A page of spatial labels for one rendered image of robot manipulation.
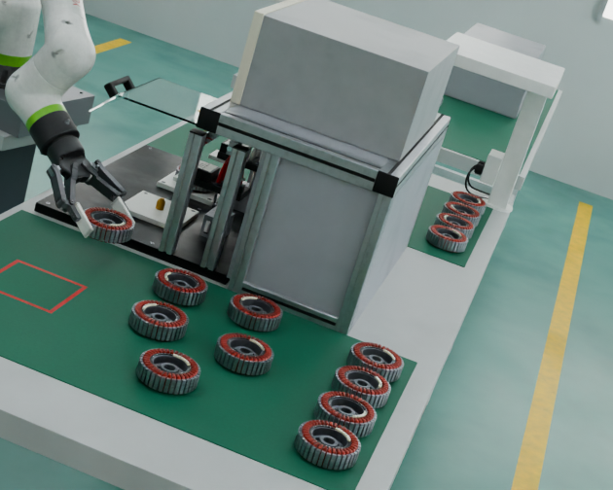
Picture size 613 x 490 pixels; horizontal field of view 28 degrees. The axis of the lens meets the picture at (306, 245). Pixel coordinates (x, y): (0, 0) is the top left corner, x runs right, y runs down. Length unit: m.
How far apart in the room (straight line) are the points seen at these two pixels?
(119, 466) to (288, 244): 0.79
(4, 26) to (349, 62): 1.09
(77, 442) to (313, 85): 0.99
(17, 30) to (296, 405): 1.46
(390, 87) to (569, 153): 4.97
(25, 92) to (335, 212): 0.70
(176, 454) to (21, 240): 0.78
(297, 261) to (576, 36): 4.94
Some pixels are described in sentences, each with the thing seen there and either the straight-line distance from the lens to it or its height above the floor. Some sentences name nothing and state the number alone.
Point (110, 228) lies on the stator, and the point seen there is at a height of 0.85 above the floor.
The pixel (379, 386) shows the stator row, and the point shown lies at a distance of 2.35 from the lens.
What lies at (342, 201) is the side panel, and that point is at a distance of 2.53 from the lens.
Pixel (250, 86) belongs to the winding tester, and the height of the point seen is 1.16.
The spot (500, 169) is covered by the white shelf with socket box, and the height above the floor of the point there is 0.87.
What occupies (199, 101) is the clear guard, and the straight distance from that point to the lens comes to 2.78.
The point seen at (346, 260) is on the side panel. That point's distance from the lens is 2.56.
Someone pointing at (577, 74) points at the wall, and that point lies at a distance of 7.40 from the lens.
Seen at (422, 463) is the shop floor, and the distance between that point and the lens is 3.81.
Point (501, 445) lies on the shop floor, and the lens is 4.09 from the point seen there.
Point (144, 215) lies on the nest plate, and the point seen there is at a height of 0.78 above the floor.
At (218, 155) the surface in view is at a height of 0.89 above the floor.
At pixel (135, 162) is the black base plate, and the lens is 3.19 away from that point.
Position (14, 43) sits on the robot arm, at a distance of 3.32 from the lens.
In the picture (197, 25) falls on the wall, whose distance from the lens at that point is 7.85.
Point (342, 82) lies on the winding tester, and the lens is 2.58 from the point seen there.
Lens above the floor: 1.80
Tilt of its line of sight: 20 degrees down
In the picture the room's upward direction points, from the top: 17 degrees clockwise
